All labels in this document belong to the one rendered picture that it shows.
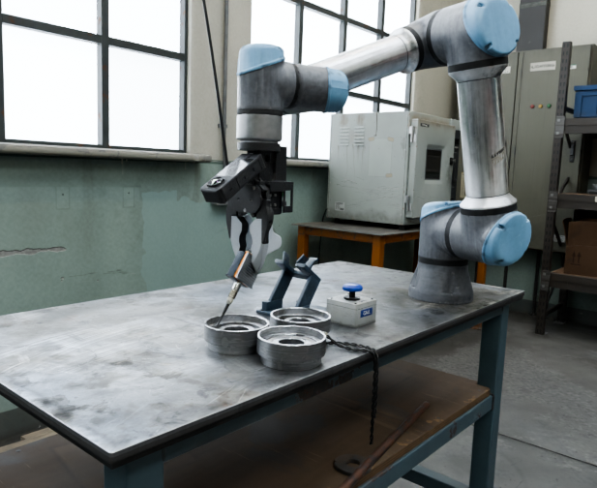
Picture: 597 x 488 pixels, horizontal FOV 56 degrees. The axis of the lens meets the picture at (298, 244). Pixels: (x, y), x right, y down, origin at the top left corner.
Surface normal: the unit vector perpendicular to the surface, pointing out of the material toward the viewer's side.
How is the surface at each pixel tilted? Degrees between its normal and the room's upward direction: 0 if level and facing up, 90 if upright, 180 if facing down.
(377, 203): 89
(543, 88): 90
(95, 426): 0
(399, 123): 90
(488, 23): 83
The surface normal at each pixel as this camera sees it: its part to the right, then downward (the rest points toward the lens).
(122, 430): 0.04, -0.99
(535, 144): -0.65, 0.07
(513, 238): 0.50, 0.26
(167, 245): 0.76, 0.11
